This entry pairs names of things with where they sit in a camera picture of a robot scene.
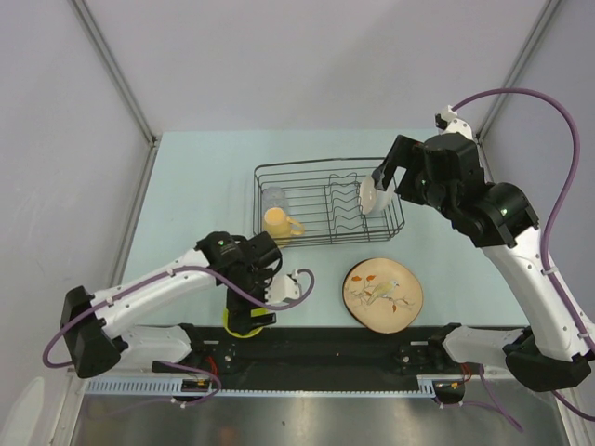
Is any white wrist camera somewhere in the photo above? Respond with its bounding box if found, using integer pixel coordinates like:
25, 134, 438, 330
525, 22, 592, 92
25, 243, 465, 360
434, 105, 474, 140
265, 269, 301, 305

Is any yellow mug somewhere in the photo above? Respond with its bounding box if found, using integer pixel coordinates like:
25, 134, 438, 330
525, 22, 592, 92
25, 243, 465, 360
262, 207, 305, 248

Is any clear plastic cup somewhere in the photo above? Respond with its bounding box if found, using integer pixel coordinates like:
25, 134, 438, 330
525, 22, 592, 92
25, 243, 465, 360
261, 187, 288, 215

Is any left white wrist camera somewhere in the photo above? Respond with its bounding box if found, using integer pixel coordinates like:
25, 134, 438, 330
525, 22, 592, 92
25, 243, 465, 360
265, 269, 301, 305

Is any white bowl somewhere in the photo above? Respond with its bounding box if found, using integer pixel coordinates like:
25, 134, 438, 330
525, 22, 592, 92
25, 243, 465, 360
359, 176, 395, 216

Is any white slotted cable duct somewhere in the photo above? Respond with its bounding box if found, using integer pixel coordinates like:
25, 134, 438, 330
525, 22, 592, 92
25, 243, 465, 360
85, 376, 465, 400

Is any black wire dish rack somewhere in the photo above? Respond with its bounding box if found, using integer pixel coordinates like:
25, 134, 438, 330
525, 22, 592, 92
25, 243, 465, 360
252, 157, 405, 248

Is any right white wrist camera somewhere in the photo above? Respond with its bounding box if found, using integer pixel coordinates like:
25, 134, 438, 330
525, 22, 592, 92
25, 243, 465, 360
434, 105, 474, 140

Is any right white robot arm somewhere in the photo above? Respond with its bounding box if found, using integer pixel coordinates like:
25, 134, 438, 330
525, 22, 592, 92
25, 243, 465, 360
371, 133, 594, 392

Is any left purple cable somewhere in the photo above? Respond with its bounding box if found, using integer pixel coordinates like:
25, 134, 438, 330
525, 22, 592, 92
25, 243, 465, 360
42, 265, 315, 369

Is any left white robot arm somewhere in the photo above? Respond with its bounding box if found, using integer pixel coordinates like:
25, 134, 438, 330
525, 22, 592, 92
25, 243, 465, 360
59, 231, 283, 378

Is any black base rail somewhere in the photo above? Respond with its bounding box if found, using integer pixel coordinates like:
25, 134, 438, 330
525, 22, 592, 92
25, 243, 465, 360
181, 326, 479, 390

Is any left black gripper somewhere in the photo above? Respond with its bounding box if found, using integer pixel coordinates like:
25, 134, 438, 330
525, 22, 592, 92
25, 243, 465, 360
225, 269, 276, 335

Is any bird pattern plate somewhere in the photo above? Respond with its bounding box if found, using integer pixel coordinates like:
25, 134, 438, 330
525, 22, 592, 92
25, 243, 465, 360
342, 257, 424, 335

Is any yellow-green bowl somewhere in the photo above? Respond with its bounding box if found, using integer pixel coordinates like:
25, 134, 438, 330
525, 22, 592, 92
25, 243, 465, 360
220, 308, 264, 339

